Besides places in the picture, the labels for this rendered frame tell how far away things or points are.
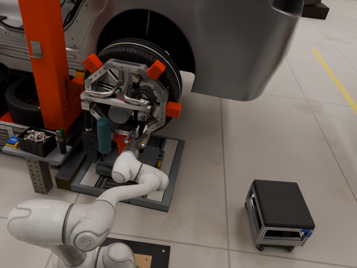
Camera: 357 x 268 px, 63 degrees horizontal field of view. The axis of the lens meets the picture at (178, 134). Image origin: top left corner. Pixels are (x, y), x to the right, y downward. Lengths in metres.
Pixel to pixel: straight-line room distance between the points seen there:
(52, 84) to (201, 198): 1.44
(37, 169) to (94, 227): 1.47
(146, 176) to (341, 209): 1.98
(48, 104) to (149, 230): 1.15
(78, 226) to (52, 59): 1.24
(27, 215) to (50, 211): 0.07
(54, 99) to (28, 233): 1.25
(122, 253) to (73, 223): 0.58
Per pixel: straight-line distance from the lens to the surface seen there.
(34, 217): 1.04
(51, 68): 2.02
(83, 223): 0.98
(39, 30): 1.95
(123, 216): 2.37
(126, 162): 1.49
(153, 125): 2.00
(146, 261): 1.83
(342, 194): 3.13
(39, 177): 2.45
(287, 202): 2.28
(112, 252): 1.54
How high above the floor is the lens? 1.92
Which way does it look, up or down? 38 degrees down
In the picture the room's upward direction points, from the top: 8 degrees clockwise
